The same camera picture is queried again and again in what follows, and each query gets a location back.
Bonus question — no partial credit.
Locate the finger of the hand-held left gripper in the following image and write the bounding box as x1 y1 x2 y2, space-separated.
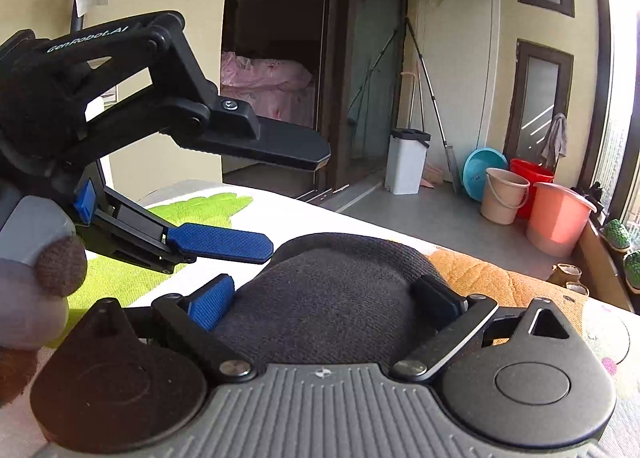
37 12 331 171
75 178 274 275

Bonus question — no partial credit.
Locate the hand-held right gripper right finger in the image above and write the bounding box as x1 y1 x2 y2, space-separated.
391 275 571 384

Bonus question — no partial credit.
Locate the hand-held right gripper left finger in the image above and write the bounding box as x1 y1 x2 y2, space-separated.
65 274 256 383

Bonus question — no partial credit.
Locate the dark grey frilled garment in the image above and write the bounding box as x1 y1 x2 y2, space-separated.
212 233 446 369

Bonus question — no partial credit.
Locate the cartoon printed mat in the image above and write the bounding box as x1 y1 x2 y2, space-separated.
0 180 640 458

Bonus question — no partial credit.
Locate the pink bedding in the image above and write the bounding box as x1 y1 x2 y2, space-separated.
221 50 317 131

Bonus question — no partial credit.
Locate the beige plastic bucket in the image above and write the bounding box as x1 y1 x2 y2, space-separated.
480 168 531 225

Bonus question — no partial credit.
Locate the pink broom head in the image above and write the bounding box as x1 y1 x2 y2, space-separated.
419 163 446 189

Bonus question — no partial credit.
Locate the white mop bucket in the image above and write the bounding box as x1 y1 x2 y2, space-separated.
384 128 431 196

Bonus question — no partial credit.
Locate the blue plastic basin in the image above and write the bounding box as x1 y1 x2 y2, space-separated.
462 148 508 203

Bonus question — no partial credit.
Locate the salmon pink plastic bucket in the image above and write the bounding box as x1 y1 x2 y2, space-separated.
526 182 598 259

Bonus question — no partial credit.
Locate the red plastic bucket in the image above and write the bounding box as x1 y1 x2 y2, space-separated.
509 159 556 219

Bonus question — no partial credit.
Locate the small black object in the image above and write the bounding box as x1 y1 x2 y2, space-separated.
582 182 606 216

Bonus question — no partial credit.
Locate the grey hanging towel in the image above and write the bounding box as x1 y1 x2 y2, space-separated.
541 112 568 171

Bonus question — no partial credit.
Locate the tall dark framed frosted window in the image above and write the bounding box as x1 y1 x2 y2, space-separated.
502 39 575 173

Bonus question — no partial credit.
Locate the flat mop with long handle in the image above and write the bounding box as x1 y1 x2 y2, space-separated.
405 18 463 193

